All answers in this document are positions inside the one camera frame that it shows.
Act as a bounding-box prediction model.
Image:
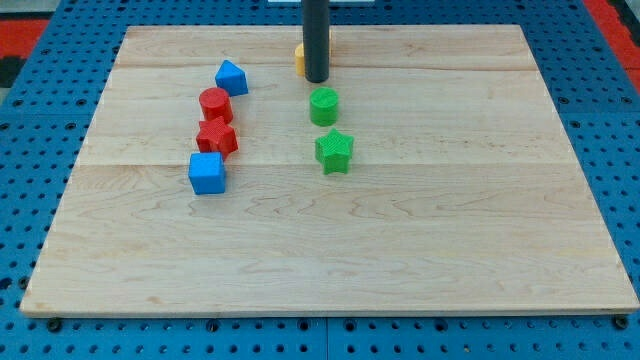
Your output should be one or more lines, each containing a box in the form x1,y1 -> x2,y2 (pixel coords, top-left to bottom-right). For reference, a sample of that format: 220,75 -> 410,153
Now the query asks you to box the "green star block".
315,128 -> 354,175

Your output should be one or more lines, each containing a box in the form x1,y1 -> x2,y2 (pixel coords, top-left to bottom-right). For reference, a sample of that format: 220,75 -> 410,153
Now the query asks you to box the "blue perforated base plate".
1,0 -> 639,359

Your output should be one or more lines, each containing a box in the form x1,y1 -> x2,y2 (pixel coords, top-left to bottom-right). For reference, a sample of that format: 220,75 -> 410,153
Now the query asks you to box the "light wooden board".
21,25 -> 639,318

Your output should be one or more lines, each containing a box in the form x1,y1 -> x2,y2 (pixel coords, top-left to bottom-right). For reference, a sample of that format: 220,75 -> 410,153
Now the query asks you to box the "red star block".
196,117 -> 239,159

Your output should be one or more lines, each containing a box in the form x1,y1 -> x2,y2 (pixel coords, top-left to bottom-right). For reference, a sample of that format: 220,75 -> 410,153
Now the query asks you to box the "blue cube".
188,152 -> 226,195

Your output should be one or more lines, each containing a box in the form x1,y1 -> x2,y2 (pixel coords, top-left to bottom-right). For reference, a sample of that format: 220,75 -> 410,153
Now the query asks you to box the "green cylinder block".
309,87 -> 339,127

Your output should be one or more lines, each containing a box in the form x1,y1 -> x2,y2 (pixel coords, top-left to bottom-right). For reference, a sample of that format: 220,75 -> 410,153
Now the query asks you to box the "yellow block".
294,43 -> 306,76

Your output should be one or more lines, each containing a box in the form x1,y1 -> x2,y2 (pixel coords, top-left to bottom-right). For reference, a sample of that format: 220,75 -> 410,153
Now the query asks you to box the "blue triangular block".
214,60 -> 249,97

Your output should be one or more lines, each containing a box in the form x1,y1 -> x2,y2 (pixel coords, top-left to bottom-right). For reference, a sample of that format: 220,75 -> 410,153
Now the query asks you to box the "red cylinder block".
198,87 -> 234,124

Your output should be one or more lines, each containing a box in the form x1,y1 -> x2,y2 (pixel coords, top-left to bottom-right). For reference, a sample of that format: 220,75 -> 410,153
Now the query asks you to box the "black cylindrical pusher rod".
301,0 -> 330,83

